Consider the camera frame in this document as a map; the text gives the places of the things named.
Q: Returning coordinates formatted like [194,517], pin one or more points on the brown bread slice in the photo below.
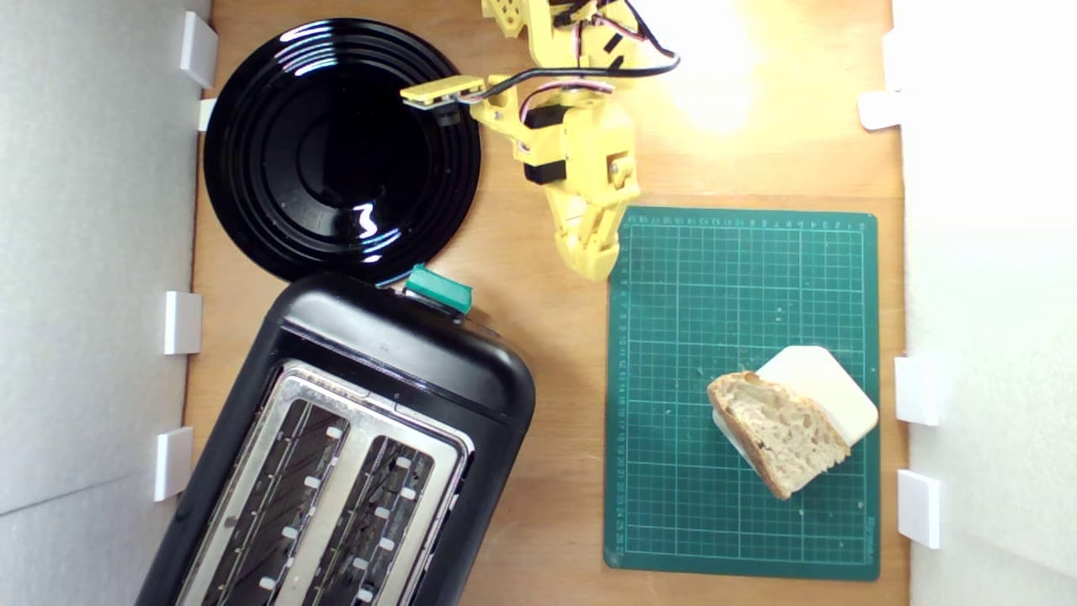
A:
[782,438]

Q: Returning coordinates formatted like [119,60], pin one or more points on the green toaster lever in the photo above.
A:
[437,289]

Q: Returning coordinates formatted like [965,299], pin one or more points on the black two-slot toaster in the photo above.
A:
[404,353]

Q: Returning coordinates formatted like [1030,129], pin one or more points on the green cutting mat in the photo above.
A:
[673,421]

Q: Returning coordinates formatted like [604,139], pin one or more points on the black plate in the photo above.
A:
[320,168]

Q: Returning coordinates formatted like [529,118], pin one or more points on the white block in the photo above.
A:
[829,387]

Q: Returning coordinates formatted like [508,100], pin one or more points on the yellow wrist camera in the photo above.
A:
[442,90]

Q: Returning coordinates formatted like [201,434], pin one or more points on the white wall clip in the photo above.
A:
[173,463]
[207,114]
[917,509]
[879,109]
[915,391]
[183,322]
[198,50]

